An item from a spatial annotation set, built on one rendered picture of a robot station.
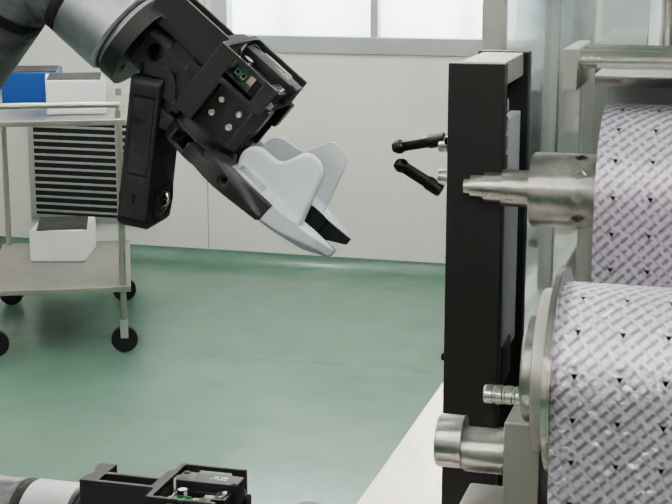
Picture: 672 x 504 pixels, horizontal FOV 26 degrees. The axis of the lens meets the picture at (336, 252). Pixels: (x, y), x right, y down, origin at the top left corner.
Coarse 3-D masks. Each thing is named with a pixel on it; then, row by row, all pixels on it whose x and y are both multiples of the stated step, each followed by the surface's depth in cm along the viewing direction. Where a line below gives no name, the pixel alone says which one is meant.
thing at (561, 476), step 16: (560, 464) 97; (576, 464) 97; (560, 480) 97; (576, 480) 97; (592, 480) 97; (608, 480) 96; (624, 480) 96; (640, 480) 96; (656, 480) 95; (560, 496) 97; (576, 496) 97; (592, 496) 97; (608, 496) 97; (624, 496) 96; (640, 496) 96; (656, 496) 96
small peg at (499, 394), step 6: (486, 384) 103; (492, 384) 102; (498, 384) 102; (486, 390) 102; (492, 390) 102; (498, 390) 102; (504, 390) 102; (510, 390) 102; (516, 390) 102; (486, 396) 102; (492, 396) 102; (498, 396) 102; (504, 396) 102; (510, 396) 102; (516, 396) 102; (486, 402) 102; (492, 402) 102; (498, 402) 102; (504, 402) 102; (510, 402) 102; (516, 402) 102
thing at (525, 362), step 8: (528, 320) 102; (528, 328) 100; (528, 336) 100; (528, 344) 100; (528, 352) 99; (520, 360) 100; (528, 360) 99; (520, 368) 99; (528, 368) 99; (520, 376) 99; (528, 376) 99; (520, 384) 99; (528, 384) 99; (520, 392) 100; (528, 392) 99; (520, 400) 100; (528, 400) 100; (520, 408) 100; (528, 408) 100; (528, 416) 101
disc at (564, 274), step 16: (560, 272) 100; (560, 288) 98; (544, 352) 95; (544, 368) 95; (544, 384) 95; (544, 400) 95; (544, 416) 96; (544, 432) 96; (544, 448) 97; (544, 464) 98
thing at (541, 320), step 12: (552, 288) 102; (540, 300) 100; (540, 312) 99; (540, 324) 98; (540, 336) 97; (540, 348) 97; (540, 360) 97; (540, 372) 97; (540, 384) 97; (540, 396) 97; (540, 444) 100
